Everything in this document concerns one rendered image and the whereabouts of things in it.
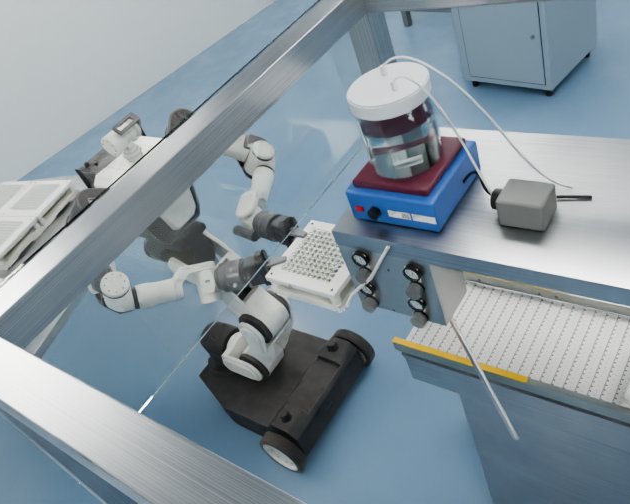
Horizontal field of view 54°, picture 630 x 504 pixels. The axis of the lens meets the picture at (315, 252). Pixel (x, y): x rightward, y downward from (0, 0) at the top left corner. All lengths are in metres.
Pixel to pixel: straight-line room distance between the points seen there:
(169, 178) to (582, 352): 1.00
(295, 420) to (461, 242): 1.42
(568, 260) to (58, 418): 0.80
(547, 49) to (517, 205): 2.79
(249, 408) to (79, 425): 1.98
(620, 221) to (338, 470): 1.65
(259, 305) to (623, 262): 1.40
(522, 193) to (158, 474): 0.81
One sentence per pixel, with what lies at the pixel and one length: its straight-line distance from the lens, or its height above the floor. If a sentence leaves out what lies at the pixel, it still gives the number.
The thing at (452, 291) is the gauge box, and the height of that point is 1.15.
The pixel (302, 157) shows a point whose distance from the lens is 1.28.
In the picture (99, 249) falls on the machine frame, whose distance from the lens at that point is 0.92.
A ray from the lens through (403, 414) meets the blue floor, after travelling 2.56.
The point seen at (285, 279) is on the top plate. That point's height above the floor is 1.01.
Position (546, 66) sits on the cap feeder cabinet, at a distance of 3.94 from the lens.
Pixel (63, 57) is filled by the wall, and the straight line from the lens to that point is 6.03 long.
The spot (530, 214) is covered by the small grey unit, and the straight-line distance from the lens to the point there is 1.14.
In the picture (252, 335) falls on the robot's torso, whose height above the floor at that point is 0.61.
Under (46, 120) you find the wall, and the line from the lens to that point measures 6.03.
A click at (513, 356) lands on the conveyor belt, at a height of 0.88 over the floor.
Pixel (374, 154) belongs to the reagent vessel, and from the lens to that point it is 1.18.
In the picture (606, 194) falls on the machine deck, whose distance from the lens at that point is 1.23.
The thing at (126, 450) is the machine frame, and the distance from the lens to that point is 0.60.
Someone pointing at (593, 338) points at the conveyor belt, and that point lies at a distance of 1.56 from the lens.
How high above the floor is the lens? 2.11
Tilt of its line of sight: 39 degrees down
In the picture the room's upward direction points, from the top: 24 degrees counter-clockwise
